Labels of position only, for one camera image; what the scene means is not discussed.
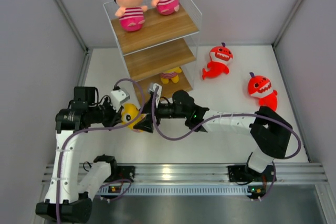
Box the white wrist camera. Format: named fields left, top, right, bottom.
left=148, top=83, right=162, bottom=107
left=110, top=88, right=130, bottom=111

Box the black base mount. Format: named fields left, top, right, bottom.
left=228, top=165, right=262, bottom=185
left=105, top=165, right=135, bottom=183

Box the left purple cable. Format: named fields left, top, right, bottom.
left=55, top=78, right=145, bottom=224

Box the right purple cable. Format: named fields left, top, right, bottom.
left=151, top=86, right=302, bottom=201

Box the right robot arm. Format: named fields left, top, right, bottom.
left=134, top=90, right=294, bottom=180

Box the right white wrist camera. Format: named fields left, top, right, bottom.
left=148, top=83, right=162, bottom=107

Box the white wire wooden shelf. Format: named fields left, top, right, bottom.
left=103, top=0, right=202, bottom=98

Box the aluminium frame post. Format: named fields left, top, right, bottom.
left=272, top=0, right=305, bottom=49
left=53, top=0, right=89, bottom=52

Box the red shark plush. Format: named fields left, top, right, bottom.
left=247, top=72, right=278, bottom=111
left=202, top=42, right=234, bottom=80

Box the aluminium frame post right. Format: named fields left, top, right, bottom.
left=272, top=0, right=305, bottom=49

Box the yellow plush toy striped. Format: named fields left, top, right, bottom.
left=160, top=67, right=182, bottom=84

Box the aluminium mounting rail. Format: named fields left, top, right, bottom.
left=41, top=163, right=329, bottom=196

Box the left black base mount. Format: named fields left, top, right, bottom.
left=105, top=165, right=135, bottom=183

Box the aluminium frame post left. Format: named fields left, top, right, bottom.
left=53, top=0, right=89, bottom=52

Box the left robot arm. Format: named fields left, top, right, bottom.
left=35, top=87, right=130, bottom=223

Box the purple cable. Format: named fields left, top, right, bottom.
left=151, top=86, right=302, bottom=201
left=55, top=78, right=145, bottom=224

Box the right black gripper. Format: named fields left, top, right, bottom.
left=135, top=95, right=188, bottom=133

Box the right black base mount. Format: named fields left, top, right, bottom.
left=228, top=165, right=262, bottom=185

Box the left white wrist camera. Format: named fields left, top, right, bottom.
left=110, top=88, right=130, bottom=111

